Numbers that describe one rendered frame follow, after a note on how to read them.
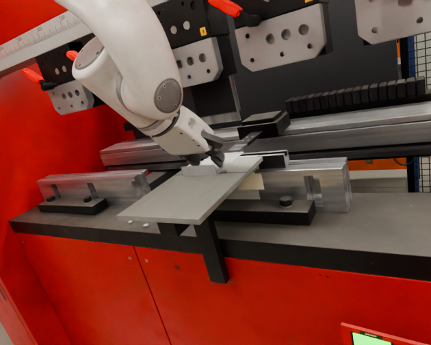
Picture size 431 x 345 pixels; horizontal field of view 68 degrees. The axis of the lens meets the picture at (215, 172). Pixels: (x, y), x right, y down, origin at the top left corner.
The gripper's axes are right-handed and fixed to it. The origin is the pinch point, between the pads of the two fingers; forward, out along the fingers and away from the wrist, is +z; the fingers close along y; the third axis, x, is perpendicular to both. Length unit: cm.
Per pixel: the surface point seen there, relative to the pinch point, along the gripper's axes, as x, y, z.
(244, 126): -19.0, 2.4, 16.6
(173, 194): 11.0, 0.6, -6.3
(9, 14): -31, 52, -31
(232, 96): -12.0, -6.2, -4.2
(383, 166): -81, -18, 165
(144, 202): 13.4, 5.2, -8.3
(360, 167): -81, -4, 165
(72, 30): -24.3, 30.4, -23.4
